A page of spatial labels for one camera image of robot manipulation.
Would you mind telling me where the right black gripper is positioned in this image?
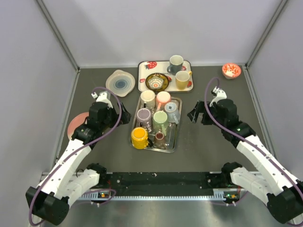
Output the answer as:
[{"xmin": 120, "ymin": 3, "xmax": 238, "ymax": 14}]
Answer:
[{"xmin": 187, "ymin": 100, "xmax": 226, "ymax": 129}]

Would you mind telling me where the light blue mug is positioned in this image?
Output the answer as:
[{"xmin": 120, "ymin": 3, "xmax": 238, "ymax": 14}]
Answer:
[{"xmin": 164, "ymin": 102, "xmax": 180, "ymax": 125}]

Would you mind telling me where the yellow mug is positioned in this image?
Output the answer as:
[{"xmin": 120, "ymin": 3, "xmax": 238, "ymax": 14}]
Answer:
[{"xmin": 131, "ymin": 127, "xmax": 153, "ymax": 149}]

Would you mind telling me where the green mug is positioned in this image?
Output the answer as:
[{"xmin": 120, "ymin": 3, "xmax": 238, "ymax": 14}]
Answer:
[{"xmin": 152, "ymin": 111, "xmax": 169, "ymax": 136}]

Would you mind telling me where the small brown mug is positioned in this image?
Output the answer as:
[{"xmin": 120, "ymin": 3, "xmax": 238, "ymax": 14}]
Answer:
[{"xmin": 154, "ymin": 131, "xmax": 166, "ymax": 149}]

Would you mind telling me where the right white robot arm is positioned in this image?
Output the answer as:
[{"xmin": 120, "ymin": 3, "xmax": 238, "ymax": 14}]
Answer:
[{"xmin": 188, "ymin": 99, "xmax": 303, "ymax": 227}]

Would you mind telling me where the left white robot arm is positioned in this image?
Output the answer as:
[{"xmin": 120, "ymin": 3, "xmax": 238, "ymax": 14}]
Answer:
[{"xmin": 26, "ymin": 99, "xmax": 131, "ymax": 227}]

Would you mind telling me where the purple mug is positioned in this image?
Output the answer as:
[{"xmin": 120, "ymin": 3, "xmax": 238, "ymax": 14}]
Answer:
[{"xmin": 136, "ymin": 108, "xmax": 152, "ymax": 128}]

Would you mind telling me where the cream mug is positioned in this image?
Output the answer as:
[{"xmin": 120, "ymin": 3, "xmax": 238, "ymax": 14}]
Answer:
[{"xmin": 140, "ymin": 90, "xmax": 156, "ymax": 110}]

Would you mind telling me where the pink mug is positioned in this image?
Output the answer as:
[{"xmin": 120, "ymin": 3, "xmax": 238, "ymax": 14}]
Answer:
[{"xmin": 156, "ymin": 91, "xmax": 171, "ymax": 111}]

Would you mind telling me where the mustard mug on tray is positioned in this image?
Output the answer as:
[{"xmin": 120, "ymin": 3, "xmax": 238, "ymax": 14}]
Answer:
[{"xmin": 176, "ymin": 71, "xmax": 192, "ymax": 90}]

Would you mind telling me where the grey-blue mug on tray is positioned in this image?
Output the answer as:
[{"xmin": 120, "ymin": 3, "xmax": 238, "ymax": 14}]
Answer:
[{"xmin": 167, "ymin": 55, "xmax": 184, "ymax": 75}]

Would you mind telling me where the steel tray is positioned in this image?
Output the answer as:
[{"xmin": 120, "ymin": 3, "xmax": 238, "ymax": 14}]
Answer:
[{"xmin": 129, "ymin": 96, "xmax": 182, "ymax": 153}]

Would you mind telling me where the dark patterned small bowl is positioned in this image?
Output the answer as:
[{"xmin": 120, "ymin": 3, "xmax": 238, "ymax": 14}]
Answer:
[{"xmin": 145, "ymin": 73, "xmax": 169, "ymax": 93}]

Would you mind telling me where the pink cream plate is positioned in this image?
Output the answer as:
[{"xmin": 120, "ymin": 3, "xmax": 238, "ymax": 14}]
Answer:
[{"xmin": 67, "ymin": 112, "xmax": 89, "ymax": 140}]

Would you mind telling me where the red patterned bowl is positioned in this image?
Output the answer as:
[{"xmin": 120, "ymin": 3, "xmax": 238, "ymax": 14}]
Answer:
[{"xmin": 222, "ymin": 63, "xmax": 241, "ymax": 79}]

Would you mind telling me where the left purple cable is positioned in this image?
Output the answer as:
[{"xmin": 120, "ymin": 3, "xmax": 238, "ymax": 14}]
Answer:
[{"xmin": 27, "ymin": 87, "xmax": 123, "ymax": 225}]

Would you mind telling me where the purple cable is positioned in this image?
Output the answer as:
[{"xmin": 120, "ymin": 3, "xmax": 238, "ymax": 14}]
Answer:
[
  {"xmin": 204, "ymin": 77, "xmax": 303, "ymax": 225},
  {"xmin": 27, "ymin": 87, "xmax": 123, "ymax": 225}
]

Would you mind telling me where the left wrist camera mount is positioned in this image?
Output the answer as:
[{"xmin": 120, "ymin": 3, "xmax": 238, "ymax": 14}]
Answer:
[{"xmin": 91, "ymin": 91, "xmax": 113, "ymax": 108}]

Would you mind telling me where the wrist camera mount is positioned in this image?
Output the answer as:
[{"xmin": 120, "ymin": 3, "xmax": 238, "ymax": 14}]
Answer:
[
  {"xmin": 209, "ymin": 86, "xmax": 227, "ymax": 107},
  {"xmin": 91, "ymin": 91, "xmax": 113, "ymax": 108}
]

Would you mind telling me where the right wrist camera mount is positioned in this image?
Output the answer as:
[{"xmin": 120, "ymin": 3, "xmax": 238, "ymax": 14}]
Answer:
[{"xmin": 209, "ymin": 86, "xmax": 227, "ymax": 107}]

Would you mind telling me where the translucent blue-ring plate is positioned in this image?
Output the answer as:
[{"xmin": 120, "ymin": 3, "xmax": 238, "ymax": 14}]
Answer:
[{"xmin": 106, "ymin": 70, "xmax": 135, "ymax": 97}]

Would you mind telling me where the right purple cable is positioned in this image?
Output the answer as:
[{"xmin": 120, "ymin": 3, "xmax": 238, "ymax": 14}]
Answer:
[{"xmin": 204, "ymin": 77, "xmax": 303, "ymax": 225}]

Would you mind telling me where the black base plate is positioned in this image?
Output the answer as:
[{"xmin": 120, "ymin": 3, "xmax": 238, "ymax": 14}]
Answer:
[{"xmin": 92, "ymin": 172, "xmax": 243, "ymax": 197}]

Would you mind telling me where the grey cable duct rail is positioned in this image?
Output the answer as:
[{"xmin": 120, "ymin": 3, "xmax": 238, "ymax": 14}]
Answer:
[{"xmin": 78, "ymin": 190, "xmax": 239, "ymax": 202}]

